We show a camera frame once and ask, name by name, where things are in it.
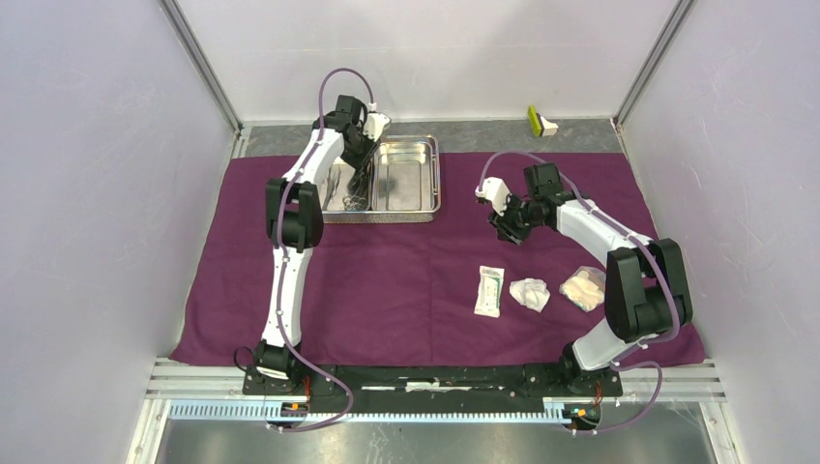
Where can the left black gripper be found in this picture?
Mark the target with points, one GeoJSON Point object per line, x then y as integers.
{"type": "Point", "coordinates": [359, 163]}

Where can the white gauze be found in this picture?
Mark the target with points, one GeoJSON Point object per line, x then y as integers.
{"type": "Point", "coordinates": [531, 293]}

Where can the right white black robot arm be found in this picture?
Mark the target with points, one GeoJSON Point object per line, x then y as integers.
{"type": "Point", "coordinates": [646, 297]}

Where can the white sterile packet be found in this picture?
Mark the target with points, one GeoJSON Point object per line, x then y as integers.
{"type": "Point", "coordinates": [489, 292]}

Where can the yellow green white object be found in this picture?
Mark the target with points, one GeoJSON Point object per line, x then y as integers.
{"type": "Point", "coordinates": [540, 126]}

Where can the metal instrument tray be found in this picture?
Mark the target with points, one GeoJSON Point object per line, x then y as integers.
{"type": "Point", "coordinates": [405, 183]}

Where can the beige gauze roll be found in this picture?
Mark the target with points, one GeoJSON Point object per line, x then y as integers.
{"type": "Point", "coordinates": [585, 288]}

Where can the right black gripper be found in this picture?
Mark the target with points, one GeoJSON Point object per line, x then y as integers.
{"type": "Point", "coordinates": [503, 229]}

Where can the purple cloth wrap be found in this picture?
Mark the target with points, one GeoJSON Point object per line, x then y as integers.
{"type": "Point", "coordinates": [385, 294]}

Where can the aluminium frame rail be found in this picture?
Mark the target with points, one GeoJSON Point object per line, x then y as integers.
{"type": "Point", "coordinates": [178, 391]}

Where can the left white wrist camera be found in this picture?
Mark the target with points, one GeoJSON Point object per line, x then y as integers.
{"type": "Point", "coordinates": [375, 122]}

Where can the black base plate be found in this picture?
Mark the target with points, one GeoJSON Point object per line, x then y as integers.
{"type": "Point", "coordinates": [517, 388]}

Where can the steel surgical scissors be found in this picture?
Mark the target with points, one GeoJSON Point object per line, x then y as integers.
{"type": "Point", "coordinates": [357, 196]}

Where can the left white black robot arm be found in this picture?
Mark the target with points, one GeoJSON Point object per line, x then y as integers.
{"type": "Point", "coordinates": [294, 223]}

